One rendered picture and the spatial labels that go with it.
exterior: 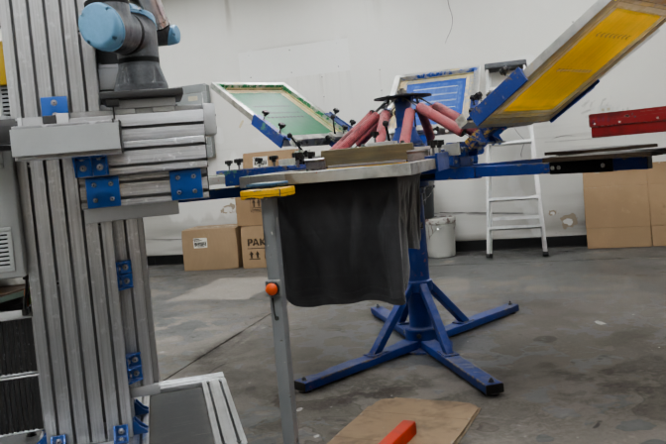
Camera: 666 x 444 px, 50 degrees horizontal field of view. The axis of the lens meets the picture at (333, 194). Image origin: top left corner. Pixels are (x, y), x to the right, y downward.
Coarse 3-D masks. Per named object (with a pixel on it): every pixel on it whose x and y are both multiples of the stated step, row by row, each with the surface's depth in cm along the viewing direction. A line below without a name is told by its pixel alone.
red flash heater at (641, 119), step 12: (648, 108) 252; (660, 108) 249; (600, 120) 265; (612, 120) 262; (624, 120) 258; (636, 120) 255; (648, 120) 252; (660, 120) 249; (600, 132) 266; (612, 132) 262; (624, 132) 259; (636, 132) 256; (648, 132) 253
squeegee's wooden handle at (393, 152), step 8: (392, 144) 281; (400, 144) 280; (408, 144) 279; (328, 152) 289; (336, 152) 288; (344, 152) 287; (352, 152) 286; (360, 152) 285; (368, 152) 284; (376, 152) 283; (384, 152) 282; (392, 152) 281; (400, 152) 280; (328, 160) 289; (336, 160) 288; (344, 160) 287; (352, 160) 286; (360, 160) 285; (368, 160) 284; (376, 160) 283; (384, 160) 282; (392, 160) 281
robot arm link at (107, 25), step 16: (96, 0) 183; (112, 0) 184; (128, 0) 189; (80, 16) 183; (96, 16) 182; (112, 16) 182; (128, 16) 188; (80, 32) 184; (96, 32) 183; (112, 32) 182; (128, 32) 187; (96, 48) 185; (112, 48) 186; (128, 48) 192
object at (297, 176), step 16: (432, 160) 260; (256, 176) 235; (272, 176) 233; (288, 176) 232; (304, 176) 230; (320, 176) 228; (336, 176) 227; (352, 176) 225; (368, 176) 224; (384, 176) 222
